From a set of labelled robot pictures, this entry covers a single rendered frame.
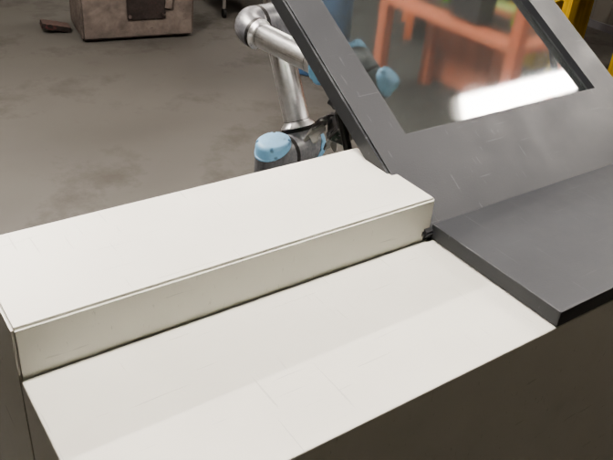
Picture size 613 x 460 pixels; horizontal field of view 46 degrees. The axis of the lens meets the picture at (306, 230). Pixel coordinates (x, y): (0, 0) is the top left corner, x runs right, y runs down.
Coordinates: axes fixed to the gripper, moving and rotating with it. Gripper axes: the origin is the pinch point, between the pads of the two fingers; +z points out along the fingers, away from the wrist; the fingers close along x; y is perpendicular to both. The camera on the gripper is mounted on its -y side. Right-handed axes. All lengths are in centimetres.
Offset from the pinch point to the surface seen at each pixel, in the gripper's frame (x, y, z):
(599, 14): 493, -456, 52
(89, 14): 17, -369, 276
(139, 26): 60, -375, 270
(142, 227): -81, 91, -46
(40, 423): -92, 122, -44
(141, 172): 30, -137, 191
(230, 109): 100, -227, 193
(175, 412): -79, 122, -52
